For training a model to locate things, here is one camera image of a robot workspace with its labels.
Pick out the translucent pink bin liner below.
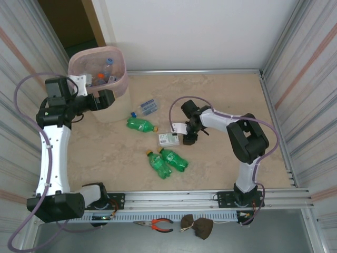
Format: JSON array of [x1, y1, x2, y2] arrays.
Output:
[[67, 46, 130, 98]]

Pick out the brown cloth bundle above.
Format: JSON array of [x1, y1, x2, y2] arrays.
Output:
[[180, 213, 214, 241]]

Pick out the clear bottle grey blue label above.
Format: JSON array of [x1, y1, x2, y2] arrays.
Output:
[[131, 99, 159, 119]]

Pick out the aluminium frame rail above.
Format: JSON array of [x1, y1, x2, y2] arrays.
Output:
[[259, 73, 300, 188], [131, 69, 262, 76]]

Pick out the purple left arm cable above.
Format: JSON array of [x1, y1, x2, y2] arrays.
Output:
[[7, 72, 105, 252]]

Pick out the wide aluminium mounting rail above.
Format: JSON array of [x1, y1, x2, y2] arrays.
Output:
[[28, 188, 315, 213]]

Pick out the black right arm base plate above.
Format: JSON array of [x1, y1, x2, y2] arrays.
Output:
[[216, 190, 265, 209]]

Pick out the brown wooden door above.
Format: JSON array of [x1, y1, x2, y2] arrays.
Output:
[[36, 0, 106, 52]]

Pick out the beige ribbed plastic bin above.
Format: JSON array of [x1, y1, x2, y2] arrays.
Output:
[[67, 46, 132, 124]]

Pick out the orange handled pliers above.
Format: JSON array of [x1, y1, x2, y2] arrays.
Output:
[[133, 218, 174, 233]]

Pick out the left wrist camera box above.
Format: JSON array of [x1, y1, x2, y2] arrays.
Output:
[[68, 74, 93, 97]]

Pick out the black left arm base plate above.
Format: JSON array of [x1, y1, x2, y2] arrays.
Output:
[[78, 193, 126, 211]]

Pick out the green plastic soda bottle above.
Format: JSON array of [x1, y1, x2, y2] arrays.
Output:
[[157, 147, 190, 172], [126, 117, 160, 133], [145, 149, 173, 180]]

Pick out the small black controller board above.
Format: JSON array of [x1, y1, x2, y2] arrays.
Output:
[[91, 213, 116, 228], [236, 210, 255, 226]]

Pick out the aluminium corner post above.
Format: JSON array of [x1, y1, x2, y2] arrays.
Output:
[[31, 0, 80, 80], [259, 0, 313, 77]]

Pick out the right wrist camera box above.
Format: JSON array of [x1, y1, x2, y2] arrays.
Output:
[[170, 122, 188, 135]]

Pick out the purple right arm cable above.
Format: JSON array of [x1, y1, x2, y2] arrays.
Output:
[[168, 96, 280, 226]]

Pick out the white slotted cable duct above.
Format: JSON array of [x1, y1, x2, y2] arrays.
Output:
[[38, 212, 239, 224]]

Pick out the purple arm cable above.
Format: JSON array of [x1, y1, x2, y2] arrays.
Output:
[[168, 96, 280, 226], [7, 72, 105, 252]]

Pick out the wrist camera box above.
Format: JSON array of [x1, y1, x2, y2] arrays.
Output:
[[68, 74, 93, 97], [170, 122, 188, 135]]

